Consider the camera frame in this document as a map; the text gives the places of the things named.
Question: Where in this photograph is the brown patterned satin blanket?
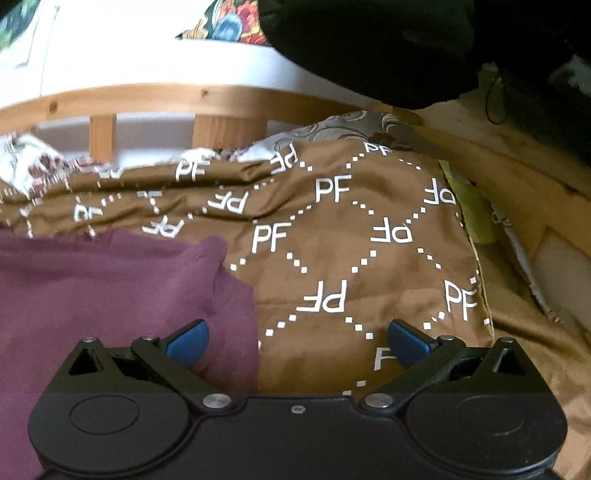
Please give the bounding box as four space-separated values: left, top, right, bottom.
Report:
0 136 591 480

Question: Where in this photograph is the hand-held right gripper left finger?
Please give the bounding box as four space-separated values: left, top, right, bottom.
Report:
62 319 232 413

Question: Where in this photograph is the maroon long-sleeved sweater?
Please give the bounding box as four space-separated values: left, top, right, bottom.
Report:
0 230 260 480

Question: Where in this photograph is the black cord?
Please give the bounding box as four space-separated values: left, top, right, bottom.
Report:
484 65 509 126

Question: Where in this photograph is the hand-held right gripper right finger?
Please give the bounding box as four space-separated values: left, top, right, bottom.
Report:
360 318 532 414

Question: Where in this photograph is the wooden bed frame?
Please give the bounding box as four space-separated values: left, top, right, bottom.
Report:
0 83 591 296

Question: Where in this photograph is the black puffer jacket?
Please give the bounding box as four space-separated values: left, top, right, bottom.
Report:
257 0 591 163

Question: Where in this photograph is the yellow-green cloth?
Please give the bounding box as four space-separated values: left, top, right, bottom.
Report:
438 159 500 246

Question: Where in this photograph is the landscape wall poster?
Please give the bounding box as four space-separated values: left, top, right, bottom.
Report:
175 0 270 47

